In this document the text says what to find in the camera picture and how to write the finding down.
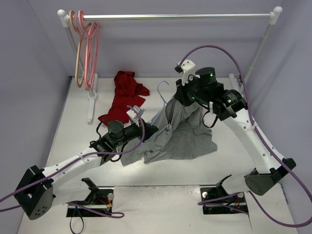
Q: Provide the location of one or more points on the grey t shirt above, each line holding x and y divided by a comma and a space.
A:
181, 135

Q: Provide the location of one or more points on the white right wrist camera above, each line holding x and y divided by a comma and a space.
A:
187, 69

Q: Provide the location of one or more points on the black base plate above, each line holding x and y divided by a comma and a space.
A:
102, 203
216, 202

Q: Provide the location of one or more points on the white metal clothes rack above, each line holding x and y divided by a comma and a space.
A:
73, 37

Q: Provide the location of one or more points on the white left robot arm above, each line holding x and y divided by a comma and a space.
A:
41, 189

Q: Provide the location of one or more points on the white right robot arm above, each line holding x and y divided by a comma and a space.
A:
270, 166

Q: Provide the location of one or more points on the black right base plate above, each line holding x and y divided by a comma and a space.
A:
216, 202

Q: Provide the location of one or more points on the light blue wire hanger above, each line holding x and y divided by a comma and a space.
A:
163, 97

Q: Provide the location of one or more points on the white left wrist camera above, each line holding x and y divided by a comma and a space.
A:
134, 113

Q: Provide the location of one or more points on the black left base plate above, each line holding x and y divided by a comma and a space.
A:
102, 203

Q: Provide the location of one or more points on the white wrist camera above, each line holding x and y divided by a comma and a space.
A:
134, 113
187, 69

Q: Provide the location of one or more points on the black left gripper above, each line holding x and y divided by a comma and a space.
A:
150, 129

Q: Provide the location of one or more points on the red t shirt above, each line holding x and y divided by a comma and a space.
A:
128, 92

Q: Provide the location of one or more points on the pink plastic hanger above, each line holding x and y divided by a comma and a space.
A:
89, 35

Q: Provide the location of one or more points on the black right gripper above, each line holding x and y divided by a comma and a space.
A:
180, 93

